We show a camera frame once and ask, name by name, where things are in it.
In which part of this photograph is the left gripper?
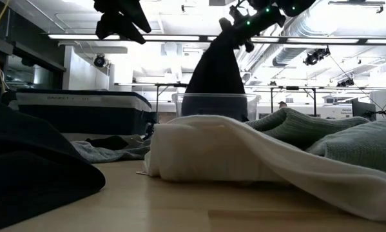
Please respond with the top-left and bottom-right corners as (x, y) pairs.
(93, 0), (152, 45)

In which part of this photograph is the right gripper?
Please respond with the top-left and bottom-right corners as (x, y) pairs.
(227, 5), (287, 53)

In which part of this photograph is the light grey sock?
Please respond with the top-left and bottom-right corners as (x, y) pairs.
(70, 134), (152, 164)

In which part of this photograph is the white thick cloth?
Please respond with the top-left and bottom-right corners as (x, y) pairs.
(143, 114), (386, 222)

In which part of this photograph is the black cloth with grey panel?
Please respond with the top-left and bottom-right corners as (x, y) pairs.
(0, 101), (106, 232)

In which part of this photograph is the long ceiling light bar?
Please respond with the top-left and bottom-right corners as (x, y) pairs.
(47, 33), (386, 46)

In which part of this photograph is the black-legged folding table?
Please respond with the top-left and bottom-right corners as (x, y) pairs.
(115, 82), (189, 113)
(244, 84), (386, 117)

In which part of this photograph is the clear plastic bin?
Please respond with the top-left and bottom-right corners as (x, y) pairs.
(171, 92), (262, 122)

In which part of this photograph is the dark blue fabric basket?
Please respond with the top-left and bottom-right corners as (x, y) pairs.
(14, 88), (157, 136)

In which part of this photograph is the pale knitted ribbed cloth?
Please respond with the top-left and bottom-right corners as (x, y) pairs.
(244, 107), (386, 180)

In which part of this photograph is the small black cloth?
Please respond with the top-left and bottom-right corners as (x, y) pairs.
(85, 135), (130, 151)

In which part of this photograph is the dark computer monitor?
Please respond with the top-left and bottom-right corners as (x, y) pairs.
(351, 98), (377, 119)

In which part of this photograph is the black ceiling-mounted camera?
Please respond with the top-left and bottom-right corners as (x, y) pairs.
(303, 46), (331, 66)
(93, 53), (107, 68)

